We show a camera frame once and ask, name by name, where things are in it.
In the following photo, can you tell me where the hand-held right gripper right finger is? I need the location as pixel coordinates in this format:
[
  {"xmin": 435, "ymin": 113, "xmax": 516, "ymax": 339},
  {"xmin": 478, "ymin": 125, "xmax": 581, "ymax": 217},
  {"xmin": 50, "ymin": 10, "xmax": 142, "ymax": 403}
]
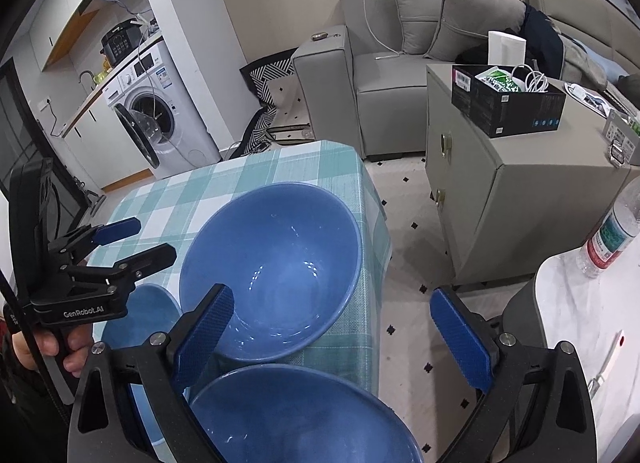
[{"xmin": 430, "ymin": 287, "xmax": 598, "ymax": 463}]

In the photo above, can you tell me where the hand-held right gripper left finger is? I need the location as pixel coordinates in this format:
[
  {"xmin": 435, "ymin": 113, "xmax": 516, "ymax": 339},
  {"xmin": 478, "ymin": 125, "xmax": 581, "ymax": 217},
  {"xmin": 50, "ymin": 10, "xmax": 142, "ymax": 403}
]
[{"xmin": 67, "ymin": 283, "xmax": 236, "ymax": 463}]

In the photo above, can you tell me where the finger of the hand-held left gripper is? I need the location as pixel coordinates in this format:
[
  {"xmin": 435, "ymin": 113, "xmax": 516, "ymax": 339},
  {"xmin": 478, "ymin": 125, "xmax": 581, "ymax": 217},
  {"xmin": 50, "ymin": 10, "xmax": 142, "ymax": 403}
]
[
  {"xmin": 65, "ymin": 243, "xmax": 178, "ymax": 294},
  {"xmin": 47, "ymin": 217, "xmax": 142, "ymax": 266}
]

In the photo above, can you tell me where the blue bowl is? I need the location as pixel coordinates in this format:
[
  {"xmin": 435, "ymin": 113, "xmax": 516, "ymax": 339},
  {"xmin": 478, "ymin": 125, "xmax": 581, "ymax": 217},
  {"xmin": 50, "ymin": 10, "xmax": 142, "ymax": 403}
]
[
  {"xmin": 102, "ymin": 283, "xmax": 185, "ymax": 446},
  {"xmin": 189, "ymin": 363, "xmax": 426, "ymax": 463},
  {"xmin": 179, "ymin": 182, "xmax": 363, "ymax": 364}
]

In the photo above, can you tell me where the person's left forearm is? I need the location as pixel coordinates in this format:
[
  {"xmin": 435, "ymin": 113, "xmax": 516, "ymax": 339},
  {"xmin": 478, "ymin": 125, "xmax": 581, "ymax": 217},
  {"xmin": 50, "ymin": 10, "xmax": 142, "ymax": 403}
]
[{"xmin": 0, "ymin": 358, "xmax": 71, "ymax": 463}]

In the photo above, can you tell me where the person's left hand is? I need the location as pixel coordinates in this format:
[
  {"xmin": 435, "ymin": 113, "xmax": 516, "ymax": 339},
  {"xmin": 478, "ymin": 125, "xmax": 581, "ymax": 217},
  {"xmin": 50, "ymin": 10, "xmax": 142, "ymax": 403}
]
[{"xmin": 12, "ymin": 328, "xmax": 94, "ymax": 377}]

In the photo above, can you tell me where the grey mop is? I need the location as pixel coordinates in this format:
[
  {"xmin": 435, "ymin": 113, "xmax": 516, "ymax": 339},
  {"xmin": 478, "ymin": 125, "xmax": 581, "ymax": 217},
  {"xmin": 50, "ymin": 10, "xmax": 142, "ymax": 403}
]
[{"xmin": 75, "ymin": 178, "xmax": 106, "ymax": 214}]

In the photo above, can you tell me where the white kitchen counter cabinet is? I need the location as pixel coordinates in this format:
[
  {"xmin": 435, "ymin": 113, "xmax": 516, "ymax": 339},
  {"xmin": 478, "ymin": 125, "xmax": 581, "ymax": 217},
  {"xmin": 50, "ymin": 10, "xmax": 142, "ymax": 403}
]
[{"xmin": 50, "ymin": 88, "xmax": 153, "ymax": 191}]

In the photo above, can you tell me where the white marble side table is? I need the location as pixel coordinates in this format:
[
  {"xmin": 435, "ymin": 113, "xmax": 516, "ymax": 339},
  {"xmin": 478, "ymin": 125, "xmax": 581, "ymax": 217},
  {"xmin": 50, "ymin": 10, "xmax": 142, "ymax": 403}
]
[{"xmin": 535, "ymin": 243, "xmax": 640, "ymax": 463}]

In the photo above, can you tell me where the teal checked tablecloth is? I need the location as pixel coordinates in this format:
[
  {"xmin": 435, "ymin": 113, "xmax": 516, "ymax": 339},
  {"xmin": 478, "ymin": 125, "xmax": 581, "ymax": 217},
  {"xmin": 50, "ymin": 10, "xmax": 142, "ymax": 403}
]
[{"xmin": 85, "ymin": 140, "xmax": 393, "ymax": 463}]

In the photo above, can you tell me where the dark glass door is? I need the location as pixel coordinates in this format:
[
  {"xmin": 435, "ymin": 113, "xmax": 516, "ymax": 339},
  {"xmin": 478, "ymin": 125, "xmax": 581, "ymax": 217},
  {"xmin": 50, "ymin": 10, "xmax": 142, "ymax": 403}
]
[{"xmin": 0, "ymin": 58, "xmax": 86, "ymax": 234}]

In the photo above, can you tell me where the white washing machine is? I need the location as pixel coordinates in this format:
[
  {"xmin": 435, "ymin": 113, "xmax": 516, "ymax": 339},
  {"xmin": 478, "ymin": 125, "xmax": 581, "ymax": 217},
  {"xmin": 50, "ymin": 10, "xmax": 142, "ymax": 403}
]
[{"xmin": 102, "ymin": 36, "xmax": 223, "ymax": 181}]

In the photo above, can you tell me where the grey safe cabinet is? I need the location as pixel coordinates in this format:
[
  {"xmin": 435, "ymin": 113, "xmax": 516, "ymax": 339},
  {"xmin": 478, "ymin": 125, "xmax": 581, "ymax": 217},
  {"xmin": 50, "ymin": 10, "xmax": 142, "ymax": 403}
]
[{"xmin": 425, "ymin": 63, "xmax": 640, "ymax": 289}]

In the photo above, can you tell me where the clear water bottle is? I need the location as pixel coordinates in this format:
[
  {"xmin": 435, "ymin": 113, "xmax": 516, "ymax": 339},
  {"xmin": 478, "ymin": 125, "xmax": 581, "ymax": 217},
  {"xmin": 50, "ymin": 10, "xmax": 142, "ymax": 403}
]
[{"xmin": 577, "ymin": 188, "xmax": 640, "ymax": 279}]

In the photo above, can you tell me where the black pressure cooker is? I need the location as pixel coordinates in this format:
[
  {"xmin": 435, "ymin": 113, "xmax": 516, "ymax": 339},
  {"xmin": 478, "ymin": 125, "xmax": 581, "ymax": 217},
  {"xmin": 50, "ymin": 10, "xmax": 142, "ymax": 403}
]
[{"xmin": 101, "ymin": 18, "xmax": 143, "ymax": 64}]

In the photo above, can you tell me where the black cardboard box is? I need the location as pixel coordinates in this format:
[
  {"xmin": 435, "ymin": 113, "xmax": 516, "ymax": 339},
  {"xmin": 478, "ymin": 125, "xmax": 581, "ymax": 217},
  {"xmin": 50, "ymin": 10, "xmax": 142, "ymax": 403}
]
[{"xmin": 451, "ymin": 64, "xmax": 567, "ymax": 139}]

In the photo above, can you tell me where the grey sofa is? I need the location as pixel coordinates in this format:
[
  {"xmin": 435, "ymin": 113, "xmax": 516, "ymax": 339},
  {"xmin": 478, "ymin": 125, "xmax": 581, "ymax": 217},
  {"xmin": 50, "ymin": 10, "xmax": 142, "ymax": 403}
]
[{"xmin": 292, "ymin": 0, "xmax": 640, "ymax": 161}]

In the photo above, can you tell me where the white box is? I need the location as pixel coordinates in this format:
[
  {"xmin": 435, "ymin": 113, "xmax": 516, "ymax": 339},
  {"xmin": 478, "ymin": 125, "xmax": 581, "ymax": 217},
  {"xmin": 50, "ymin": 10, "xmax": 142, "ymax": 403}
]
[{"xmin": 487, "ymin": 30, "xmax": 527, "ymax": 76}]

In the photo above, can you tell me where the dark jacket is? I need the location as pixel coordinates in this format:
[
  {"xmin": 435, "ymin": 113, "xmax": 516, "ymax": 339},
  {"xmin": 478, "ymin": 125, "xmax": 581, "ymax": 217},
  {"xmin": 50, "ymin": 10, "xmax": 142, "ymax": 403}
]
[{"xmin": 457, "ymin": 6, "xmax": 566, "ymax": 79}]

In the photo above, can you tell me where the grey sofa pillow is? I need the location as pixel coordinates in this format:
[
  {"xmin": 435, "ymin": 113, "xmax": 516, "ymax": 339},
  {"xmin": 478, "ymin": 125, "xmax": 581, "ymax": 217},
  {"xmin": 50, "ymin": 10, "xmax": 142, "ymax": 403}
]
[
  {"xmin": 385, "ymin": 0, "xmax": 448, "ymax": 55},
  {"xmin": 425, "ymin": 0, "xmax": 526, "ymax": 60}
]

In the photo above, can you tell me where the wooden wall cabinet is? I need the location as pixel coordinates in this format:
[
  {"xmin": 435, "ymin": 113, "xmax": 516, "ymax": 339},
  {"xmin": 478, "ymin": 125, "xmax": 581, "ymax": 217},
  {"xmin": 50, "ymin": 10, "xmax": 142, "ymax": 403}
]
[{"xmin": 42, "ymin": 0, "xmax": 151, "ymax": 71}]

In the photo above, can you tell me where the white charging cable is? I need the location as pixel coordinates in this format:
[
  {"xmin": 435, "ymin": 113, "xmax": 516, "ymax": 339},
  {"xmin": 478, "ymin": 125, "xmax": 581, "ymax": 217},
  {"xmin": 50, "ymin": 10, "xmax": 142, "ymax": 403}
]
[{"xmin": 361, "ymin": 0, "xmax": 403, "ymax": 62}]

